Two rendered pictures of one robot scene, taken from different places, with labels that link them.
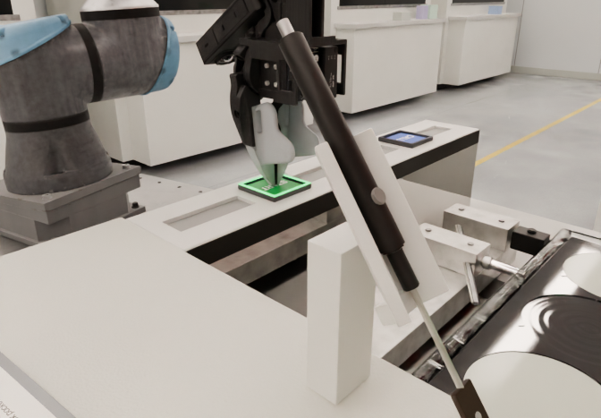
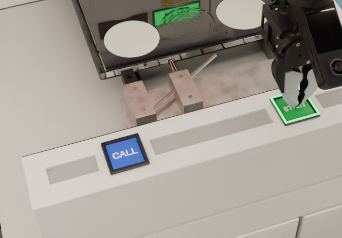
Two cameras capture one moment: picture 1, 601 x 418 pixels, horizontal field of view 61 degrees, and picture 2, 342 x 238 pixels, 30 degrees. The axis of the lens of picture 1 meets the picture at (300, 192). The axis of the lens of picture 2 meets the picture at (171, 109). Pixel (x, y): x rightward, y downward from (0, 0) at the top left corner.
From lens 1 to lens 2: 1.27 m
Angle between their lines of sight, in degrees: 106
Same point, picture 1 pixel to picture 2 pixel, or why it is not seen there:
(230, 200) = (328, 108)
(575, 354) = (208, 19)
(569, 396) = (232, 9)
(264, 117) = not seen: hidden behind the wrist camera
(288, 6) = not seen: outside the picture
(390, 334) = (262, 65)
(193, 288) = not seen: outside the picture
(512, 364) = (237, 23)
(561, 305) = (182, 36)
